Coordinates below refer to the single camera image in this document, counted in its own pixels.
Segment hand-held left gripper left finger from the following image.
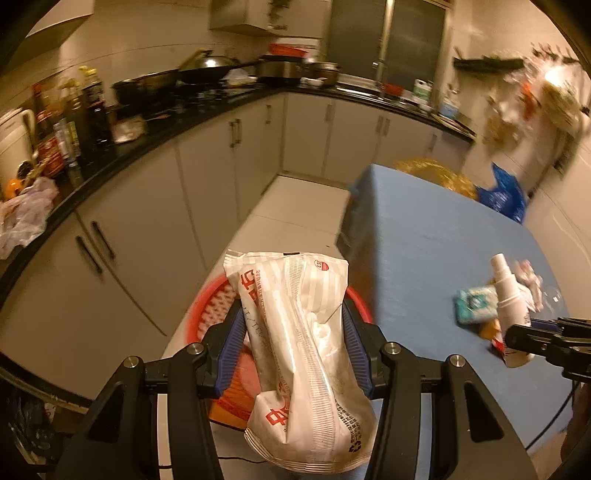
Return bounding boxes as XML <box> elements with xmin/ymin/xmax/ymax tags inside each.
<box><xmin>53</xmin><ymin>305</ymin><xmax>245</xmax><ymax>480</ymax></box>

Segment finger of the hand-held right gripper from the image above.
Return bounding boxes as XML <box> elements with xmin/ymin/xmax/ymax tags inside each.
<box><xmin>556</xmin><ymin>316</ymin><xmax>591</xmax><ymax>343</ymax></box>
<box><xmin>505</xmin><ymin>323</ymin><xmax>591</xmax><ymax>384</ymax></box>

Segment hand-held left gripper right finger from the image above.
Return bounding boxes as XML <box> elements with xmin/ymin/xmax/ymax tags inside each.
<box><xmin>342</xmin><ymin>302</ymin><xmax>539</xmax><ymax>480</ymax></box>

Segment white spray bottle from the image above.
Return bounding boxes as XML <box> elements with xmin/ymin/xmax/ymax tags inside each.
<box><xmin>490</xmin><ymin>254</ymin><xmax>536</xmax><ymax>368</ymax></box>

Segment red plastic basket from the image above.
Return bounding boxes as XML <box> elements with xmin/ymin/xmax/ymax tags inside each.
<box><xmin>187</xmin><ymin>272</ymin><xmax>375</xmax><ymax>370</ymax></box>

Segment white wrapper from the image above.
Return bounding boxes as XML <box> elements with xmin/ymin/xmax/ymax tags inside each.
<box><xmin>512</xmin><ymin>260</ymin><xmax>546</xmax><ymax>315</ymax></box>

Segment teal tissue packet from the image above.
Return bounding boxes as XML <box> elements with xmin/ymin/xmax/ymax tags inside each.
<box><xmin>452</xmin><ymin>286</ymin><xmax>500</xmax><ymax>326</ymax></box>

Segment white snack bag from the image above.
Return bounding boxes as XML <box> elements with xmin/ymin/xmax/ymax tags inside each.
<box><xmin>224</xmin><ymin>250</ymin><xmax>377</xmax><ymax>474</ymax></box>

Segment small orange packet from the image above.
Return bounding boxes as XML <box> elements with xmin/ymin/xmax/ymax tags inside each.
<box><xmin>478</xmin><ymin>318</ymin><xmax>505</xmax><ymax>343</ymax></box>

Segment blue tablecloth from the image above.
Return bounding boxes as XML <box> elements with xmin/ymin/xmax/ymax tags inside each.
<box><xmin>339</xmin><ymin>164</ymin><xmax>591</xmax><ymax>480</ymax></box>

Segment blue plastic bag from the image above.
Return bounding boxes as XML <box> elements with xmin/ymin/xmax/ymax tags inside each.
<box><xmin>478</xmin><ymin>162</ymin><xmax>528</xmax><ymax>224</ymax></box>

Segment white kitchen cabinets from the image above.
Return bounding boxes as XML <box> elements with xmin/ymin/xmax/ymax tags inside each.
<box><xmin>0</xmin><ymin>90</ymin><xmax>476</xmax><ymax>402</ymax></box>

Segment yellow plastic bag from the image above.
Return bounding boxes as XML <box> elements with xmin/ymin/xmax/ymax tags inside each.
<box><xmin>396</xmin><ymin>158</ymin><xmax>478</xmax><ymax>200</ymax></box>

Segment hanging plastic bags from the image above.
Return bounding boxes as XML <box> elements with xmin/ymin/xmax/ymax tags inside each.
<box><xmin>482</xmin><ymin>58</ymin><xmax>589</xmax><ymax>151</ymax></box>

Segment black kitchen countertop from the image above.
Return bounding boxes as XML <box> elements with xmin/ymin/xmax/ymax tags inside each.
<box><xmin>0</xmin><ymin>80</ymin><xmax>476</xmax><ymax>308</ymax></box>

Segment blue white container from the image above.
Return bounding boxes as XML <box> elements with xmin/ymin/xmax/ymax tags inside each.
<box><xmin>438</xmin><ymin>90</ymin><xmax>459</xmax><ymax>120</ymax></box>

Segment crumpled plastic bags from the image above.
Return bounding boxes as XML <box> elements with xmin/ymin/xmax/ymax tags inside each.
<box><xmin>0</xmin><ymin>176</ymin><xmax>60</xmax><ymax>260</ymax></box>

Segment green white detergent bottle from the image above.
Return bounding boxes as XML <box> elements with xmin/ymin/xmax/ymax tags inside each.
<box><xmin>412</xmin><ymin>78</ymin><xmax>435</xmax><ymax>106</ymax></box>

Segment row of condiment bottles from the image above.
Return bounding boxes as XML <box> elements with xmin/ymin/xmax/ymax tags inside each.
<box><xmin>32</xmin><ymin>67</ymin><xmax>115</xmax><ymax>172</ymax></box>

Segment dark open wok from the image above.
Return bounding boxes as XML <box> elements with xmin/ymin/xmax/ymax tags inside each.
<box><xmin>112</xmin><ymin>69</ymin><xmax>180</xmax><ymax>106</ymax></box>

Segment wok with metal lid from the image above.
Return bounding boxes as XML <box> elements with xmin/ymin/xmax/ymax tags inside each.
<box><xmin>178</xmin><ymin>50</ymin><xmax>260</xmax><ymax>86</ymax></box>

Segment steel cooking pot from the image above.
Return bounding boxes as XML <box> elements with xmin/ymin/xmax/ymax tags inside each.
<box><xmin>305</xmin><ymin>62</ymin><xmax>343</xmax><ymax>86</ymax></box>

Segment white rice cooker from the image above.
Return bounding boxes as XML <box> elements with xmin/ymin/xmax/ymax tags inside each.
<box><xmin>0</xmin><ymin>108</ymin><xmax>37</xmax><ymax>185</ymax></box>

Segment red plastic basin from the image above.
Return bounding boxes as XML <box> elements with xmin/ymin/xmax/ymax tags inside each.
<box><xmin>269</xmin><ymin>43</ymin><xmax>311</xmax><ymax>59</ymax></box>

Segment kitchen window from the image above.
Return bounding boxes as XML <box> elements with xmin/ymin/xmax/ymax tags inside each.
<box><xmin>327</xmin><ymin>0</ymin><xmax>448</xmax><ymax>89</ymax></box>

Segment range hood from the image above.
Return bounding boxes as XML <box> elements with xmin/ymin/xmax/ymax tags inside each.
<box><xmin>209</xmin><ymin>0</ymin><xmax>288</xmax><ymax>34</ymax></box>

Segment black cable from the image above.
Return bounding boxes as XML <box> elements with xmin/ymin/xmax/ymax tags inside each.
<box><xmin>525</xmin><ymin>382</ymin><xmax>580</xmax><ymax>452</ymax></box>

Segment black wall rack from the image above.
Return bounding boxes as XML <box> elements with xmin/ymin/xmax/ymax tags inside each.
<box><xmin>452</xmin><ymin>54</ymin><xmax>528</xmax><ymax>71</ymax></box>

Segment white wall cabinet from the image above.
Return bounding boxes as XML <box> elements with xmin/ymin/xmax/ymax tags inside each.
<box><xmin>27</xmin><ymin>0</ymin><xmax>99</xmax><ymax>38</ymax></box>

